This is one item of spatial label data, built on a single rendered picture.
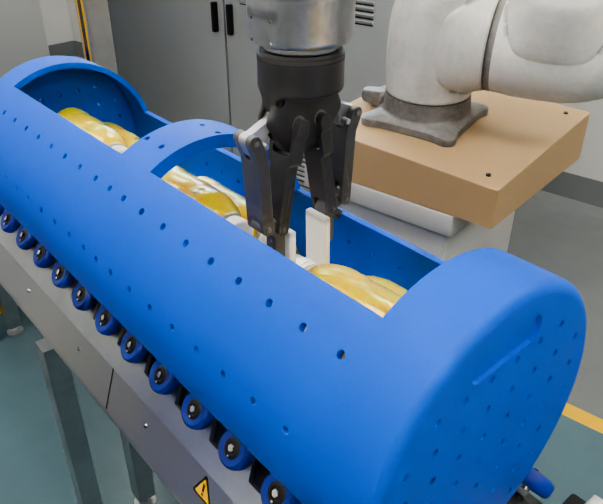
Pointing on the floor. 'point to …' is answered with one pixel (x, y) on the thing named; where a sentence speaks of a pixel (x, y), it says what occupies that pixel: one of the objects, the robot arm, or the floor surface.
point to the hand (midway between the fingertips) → (301, 252)
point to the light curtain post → (96, 33)
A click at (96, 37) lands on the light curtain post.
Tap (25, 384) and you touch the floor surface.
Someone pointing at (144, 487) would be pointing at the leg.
